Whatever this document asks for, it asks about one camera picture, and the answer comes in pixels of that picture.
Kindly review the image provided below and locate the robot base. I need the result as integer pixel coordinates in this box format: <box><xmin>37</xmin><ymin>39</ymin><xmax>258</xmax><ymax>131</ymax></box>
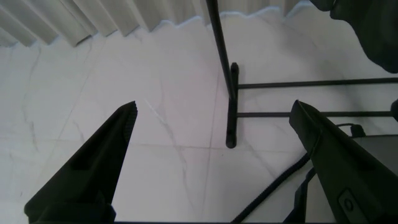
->
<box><xmin>283</xmin><ymin>123</ymin><xmax>398</xmax><ymax>224</ymax></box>

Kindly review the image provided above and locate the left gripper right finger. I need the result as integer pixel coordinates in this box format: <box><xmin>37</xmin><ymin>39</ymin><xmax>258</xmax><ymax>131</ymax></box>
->
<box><xmin>289</xmin><ymin>99</ymin><xmax>398</xmax><ymax>224</ymax></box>

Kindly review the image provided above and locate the dark grey t-shirt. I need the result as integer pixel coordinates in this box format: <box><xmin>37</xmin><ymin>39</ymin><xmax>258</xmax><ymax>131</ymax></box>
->
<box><xmin>309</xmin><ymin>0</ymin><xmax>398</xmax><ymax>75</ymax></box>

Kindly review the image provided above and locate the black cable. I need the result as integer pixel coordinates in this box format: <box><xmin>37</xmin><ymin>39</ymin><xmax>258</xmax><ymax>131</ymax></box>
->
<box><xmin>230</xmin><ymin>154</ymin><xmax>312</xmax><ymax>223</ymax></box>

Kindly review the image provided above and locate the white curtain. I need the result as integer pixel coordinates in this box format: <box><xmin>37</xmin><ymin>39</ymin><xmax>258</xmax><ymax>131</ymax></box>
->
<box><xmin>0</xmin><ymin>0</ymin><xmax>302</xmax><ymax>48</ymax></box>

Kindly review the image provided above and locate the black clothes rack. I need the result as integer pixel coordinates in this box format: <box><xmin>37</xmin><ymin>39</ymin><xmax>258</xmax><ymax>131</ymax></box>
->
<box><xmin>205</xmin><ymin>0</ymin><xmax>398</xmax><ymax>149</ymax></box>

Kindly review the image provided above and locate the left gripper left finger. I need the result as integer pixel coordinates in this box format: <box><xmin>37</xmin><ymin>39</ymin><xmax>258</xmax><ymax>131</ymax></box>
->
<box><xmin>24</xmin><ymin>100</ymin><xmax>138</xmax><ymax>223</ymax></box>

